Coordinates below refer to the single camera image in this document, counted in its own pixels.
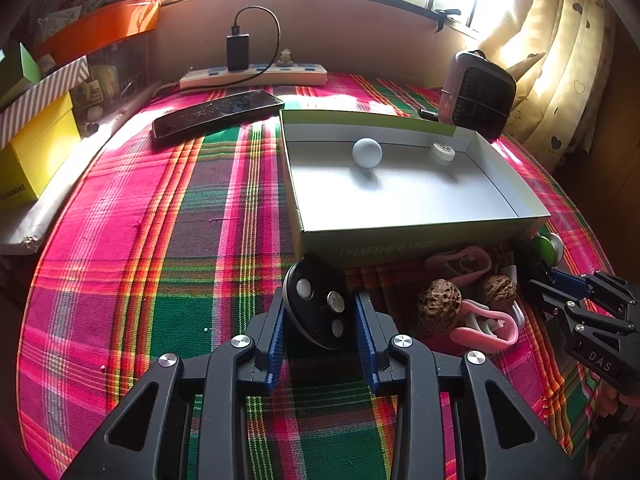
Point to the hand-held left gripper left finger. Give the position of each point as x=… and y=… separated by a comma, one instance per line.
x=276, y=350

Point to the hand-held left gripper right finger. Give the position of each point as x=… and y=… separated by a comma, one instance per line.
x=367, y=350

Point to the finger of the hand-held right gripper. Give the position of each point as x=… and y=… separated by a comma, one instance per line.
x=595, y=340
x=572, y=282

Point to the green and white suction holder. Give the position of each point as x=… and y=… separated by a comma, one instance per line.
x=547, y=249

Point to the black oval gadget white buttons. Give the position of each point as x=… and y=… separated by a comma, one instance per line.
x=312, y=310

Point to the large brown walnut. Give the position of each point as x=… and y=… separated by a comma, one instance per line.
x=440, y=306

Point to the pink ear hook earphone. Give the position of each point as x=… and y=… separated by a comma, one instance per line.
x=482, y=344
x=450, y=262

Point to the green and white cardboard box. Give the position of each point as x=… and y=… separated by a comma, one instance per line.
x=390, y=195

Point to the small brown walnut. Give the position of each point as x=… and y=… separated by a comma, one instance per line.
x=499, y=291

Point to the pink green plaid tablecloth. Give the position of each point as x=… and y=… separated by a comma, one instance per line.
x=165, y=240

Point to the white round cap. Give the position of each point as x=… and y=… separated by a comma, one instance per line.
x=443, y=151

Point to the white ball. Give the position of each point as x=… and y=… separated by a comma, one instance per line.
x=366, y=152

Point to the small fan heater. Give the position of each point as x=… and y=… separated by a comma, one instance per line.
x=482, y=95

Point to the small black plug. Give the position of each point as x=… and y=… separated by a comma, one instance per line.
x=429, y=115

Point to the cream heart print curtain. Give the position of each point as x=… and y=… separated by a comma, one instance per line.
x=560, y=60

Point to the black smartphone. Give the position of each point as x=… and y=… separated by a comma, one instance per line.
x=215, y=112

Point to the white power strip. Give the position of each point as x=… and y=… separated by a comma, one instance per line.
x=280, y=76

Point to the white plug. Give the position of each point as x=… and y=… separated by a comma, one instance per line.
x=286, y=57

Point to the black window hook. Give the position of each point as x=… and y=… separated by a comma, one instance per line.
x=442, y=17

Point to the black charger adapter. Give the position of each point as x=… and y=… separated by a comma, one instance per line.
x=237, y=52

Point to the yellow cardboard box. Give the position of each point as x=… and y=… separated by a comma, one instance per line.
x=35, y=160

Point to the striped cardboard box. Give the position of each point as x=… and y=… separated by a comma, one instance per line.
x=45, y=95

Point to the orange plastic tray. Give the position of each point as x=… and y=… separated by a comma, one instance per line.
x=100, y=27

